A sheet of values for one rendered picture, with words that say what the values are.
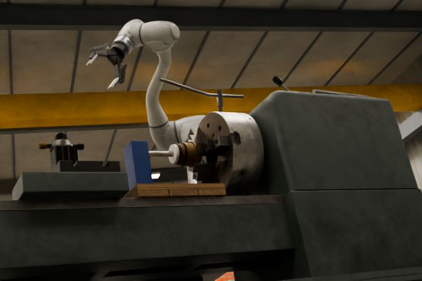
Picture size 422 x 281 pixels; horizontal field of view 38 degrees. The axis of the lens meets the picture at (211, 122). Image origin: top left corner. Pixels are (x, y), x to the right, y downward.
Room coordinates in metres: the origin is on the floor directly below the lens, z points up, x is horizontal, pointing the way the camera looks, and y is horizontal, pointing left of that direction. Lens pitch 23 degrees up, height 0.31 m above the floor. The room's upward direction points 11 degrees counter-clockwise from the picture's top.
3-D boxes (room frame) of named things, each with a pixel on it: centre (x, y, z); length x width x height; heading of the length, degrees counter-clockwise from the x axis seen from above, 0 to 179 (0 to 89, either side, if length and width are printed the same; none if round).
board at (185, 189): (1.97, 0.22, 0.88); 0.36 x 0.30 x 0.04; 31
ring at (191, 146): (2.03, 0.10, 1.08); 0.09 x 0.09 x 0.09; 31
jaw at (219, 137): (1.99, -0.01, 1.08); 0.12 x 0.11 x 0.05; 31
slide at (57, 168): (1.83, 0.47, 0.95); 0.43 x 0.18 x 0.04; 31
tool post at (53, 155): (1.88, 0.50, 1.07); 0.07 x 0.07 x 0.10; 31
